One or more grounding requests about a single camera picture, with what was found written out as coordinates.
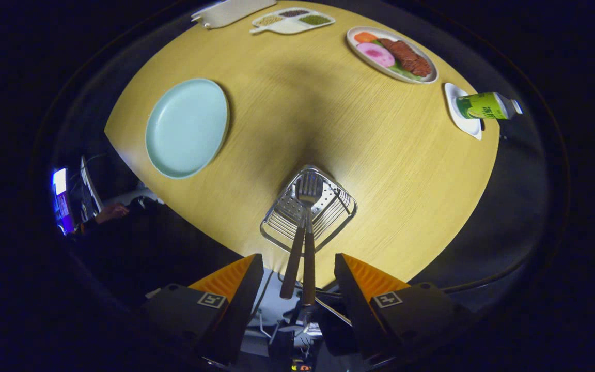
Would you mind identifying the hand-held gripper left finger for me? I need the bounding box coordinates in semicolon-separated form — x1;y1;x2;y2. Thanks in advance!
142;253;265;366

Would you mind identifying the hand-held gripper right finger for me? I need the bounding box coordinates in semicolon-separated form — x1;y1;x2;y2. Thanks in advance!
334;253;473;361

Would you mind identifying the metal fork with wooden handle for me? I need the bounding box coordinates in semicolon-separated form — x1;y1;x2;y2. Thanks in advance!
295;172;324;305

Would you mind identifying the metal spoon with wooden handle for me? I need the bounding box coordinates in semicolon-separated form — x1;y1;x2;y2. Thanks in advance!
280;207;307;300

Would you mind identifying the dark flat screen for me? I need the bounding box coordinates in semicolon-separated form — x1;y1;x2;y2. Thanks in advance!
80;155;104;223

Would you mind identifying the light blue round plate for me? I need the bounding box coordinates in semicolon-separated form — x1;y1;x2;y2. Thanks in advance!
145;78;230;179

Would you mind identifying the white square saucer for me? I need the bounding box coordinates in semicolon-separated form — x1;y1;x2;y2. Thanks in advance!
444;83;483;141

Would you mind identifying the green label bottle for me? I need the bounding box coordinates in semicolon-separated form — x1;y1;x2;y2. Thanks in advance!
456;92;524;120

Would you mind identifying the green lettuce leaf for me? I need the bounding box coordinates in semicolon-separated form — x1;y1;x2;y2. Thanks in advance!
388;62;422;81

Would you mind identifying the pink ham slice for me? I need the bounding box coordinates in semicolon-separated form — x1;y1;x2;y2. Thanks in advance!
356;42;396;68

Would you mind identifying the brown meat piece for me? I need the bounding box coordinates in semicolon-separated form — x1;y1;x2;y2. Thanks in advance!
378;38;432;78

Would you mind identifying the white oval food plate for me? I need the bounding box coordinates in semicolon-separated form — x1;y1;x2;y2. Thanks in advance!
346;26;439;84

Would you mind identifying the white divided dish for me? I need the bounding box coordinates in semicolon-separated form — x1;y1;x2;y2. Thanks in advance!
249;7;336;35

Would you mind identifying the white toaster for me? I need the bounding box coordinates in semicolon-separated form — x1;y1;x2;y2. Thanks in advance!
191;0;277;29

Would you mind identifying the metal wire basket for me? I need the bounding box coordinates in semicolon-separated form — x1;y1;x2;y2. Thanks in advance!
260;165;358;255

